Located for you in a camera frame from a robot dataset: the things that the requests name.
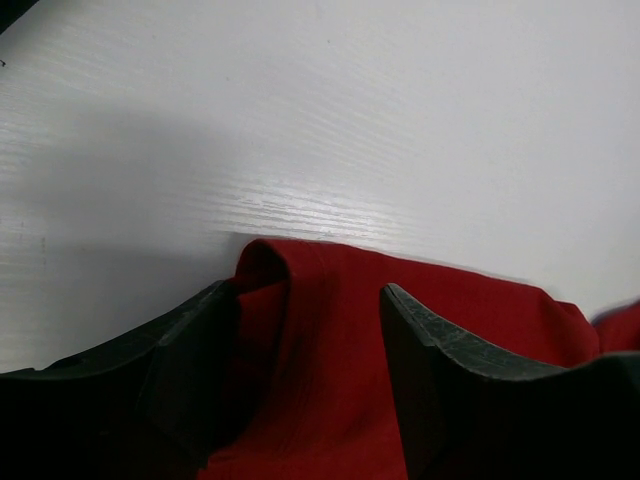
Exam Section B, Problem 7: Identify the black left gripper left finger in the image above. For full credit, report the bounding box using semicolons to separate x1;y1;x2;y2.
1;281;238;479

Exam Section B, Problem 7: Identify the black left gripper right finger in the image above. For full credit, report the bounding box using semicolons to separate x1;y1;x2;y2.
380;284;639;479

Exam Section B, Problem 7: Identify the red t shirt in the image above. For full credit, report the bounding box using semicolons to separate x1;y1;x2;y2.
199;239;639;479

